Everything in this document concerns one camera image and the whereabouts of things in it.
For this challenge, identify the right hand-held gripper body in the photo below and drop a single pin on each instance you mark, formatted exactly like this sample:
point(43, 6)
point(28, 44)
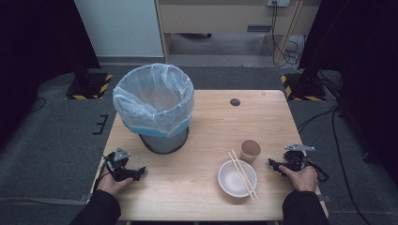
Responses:
point(295, 159)

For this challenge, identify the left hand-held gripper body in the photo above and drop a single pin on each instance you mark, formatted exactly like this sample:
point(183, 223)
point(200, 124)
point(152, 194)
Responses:
point(120, 167)

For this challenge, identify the brown paper cup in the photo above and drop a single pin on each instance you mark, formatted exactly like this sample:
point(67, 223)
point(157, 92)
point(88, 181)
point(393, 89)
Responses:
point(248, 153)

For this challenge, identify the wooden chopstick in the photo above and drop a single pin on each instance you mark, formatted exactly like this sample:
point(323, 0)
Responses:
point(247, 176)
point(242, 178)

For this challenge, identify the grey mesh trash bin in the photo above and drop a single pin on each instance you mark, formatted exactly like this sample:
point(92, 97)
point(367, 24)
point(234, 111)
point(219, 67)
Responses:
point(164, 145)

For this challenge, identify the translucent plastic bin bag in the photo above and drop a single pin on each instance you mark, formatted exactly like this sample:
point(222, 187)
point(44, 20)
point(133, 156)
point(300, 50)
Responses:
point(153, 93)

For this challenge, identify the person's left hand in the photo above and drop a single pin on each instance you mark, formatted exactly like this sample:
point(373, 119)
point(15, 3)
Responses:
point(111, 186)

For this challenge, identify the person's right hand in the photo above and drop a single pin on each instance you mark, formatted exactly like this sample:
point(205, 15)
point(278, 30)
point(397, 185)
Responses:
point(303, 179)

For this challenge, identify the grey tape strip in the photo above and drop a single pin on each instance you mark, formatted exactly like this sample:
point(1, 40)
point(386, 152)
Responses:
point(325, 198)
point(85, 197)

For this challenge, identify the white disposable bowl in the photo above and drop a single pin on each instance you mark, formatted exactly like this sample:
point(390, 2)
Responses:
point(231, 181)

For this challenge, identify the striped black stand base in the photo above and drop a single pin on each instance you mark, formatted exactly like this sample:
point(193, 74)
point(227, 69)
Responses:
point(90, 87)
point(305, 90)

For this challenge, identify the grey table grommet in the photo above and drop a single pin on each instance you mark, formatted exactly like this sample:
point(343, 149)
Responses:
point(235, 102)

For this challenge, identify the black curtain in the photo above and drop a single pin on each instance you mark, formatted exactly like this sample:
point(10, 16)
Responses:
point(363, 47)
point(37, 47)

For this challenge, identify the grey power strip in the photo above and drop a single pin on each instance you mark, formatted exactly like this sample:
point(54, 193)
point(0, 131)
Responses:
point(278, 2)

